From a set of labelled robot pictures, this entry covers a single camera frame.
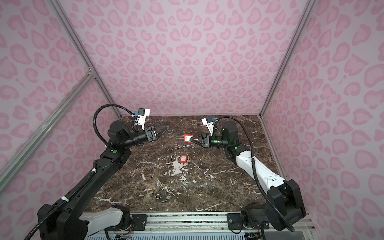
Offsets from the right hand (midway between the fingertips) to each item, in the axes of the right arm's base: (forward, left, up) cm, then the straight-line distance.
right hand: (193, 140), depth 70 cm
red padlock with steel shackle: (+5, +8, -28) cm, 29 cm away
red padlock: (+1, +3, 0) cm, 3 cm away
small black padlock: (-17, +17, -29) cm, 38 cm away
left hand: (+1, +11, +8) cm, 13 cm away
